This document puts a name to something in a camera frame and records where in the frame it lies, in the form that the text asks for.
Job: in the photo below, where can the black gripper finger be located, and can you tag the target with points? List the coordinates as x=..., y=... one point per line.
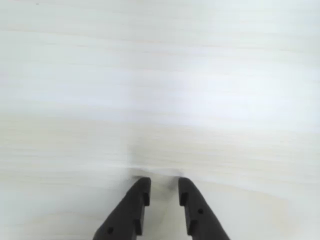
x=127, y=212
x=200, y=215

